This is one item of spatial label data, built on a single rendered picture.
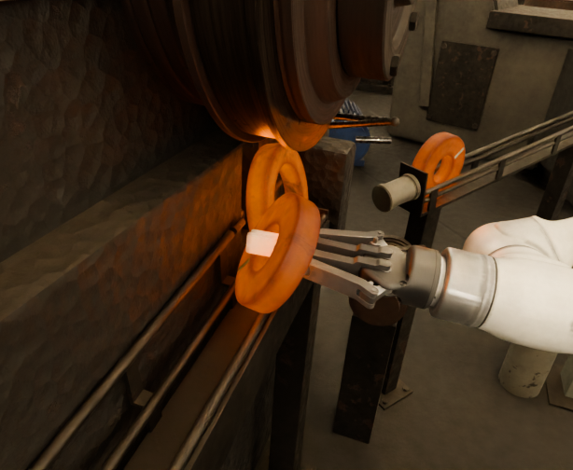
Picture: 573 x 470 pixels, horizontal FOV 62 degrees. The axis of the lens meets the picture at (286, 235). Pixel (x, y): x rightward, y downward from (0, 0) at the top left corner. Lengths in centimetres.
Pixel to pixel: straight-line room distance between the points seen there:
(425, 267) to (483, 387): 108
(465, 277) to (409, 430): 91
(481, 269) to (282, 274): 23
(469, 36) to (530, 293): 278
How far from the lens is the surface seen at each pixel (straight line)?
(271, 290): 54
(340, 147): 89
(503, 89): 329
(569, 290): 62
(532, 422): 161
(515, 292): 60
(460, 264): 59
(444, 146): 110
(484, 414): 157
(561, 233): 77
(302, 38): 47
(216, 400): 53
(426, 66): 336
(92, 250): 44
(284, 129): 51
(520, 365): 159
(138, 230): 48
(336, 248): 61
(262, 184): 67
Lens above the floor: 110
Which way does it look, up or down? 30 degrees down
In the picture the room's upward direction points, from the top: 4 degrees clockwise
